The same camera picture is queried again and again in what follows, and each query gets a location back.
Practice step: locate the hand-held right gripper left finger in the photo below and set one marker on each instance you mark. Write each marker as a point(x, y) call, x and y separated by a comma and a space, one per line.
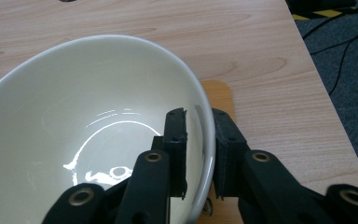
point(175, 155)

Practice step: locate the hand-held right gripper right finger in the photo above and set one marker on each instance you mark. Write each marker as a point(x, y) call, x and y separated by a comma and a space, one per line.
point(230, 161)

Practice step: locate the wooden coaster with cutouts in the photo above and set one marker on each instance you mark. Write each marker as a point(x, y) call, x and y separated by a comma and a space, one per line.
point(220, 96)

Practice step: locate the cream ceramic bowl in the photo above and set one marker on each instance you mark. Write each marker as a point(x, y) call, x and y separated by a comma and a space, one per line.
point(74, 109)

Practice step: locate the black stand with striped base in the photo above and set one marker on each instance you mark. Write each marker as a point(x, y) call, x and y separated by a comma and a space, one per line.
point(323, 14)

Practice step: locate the grey round table grommet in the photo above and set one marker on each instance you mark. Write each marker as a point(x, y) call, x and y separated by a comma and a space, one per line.
point(67, 1)

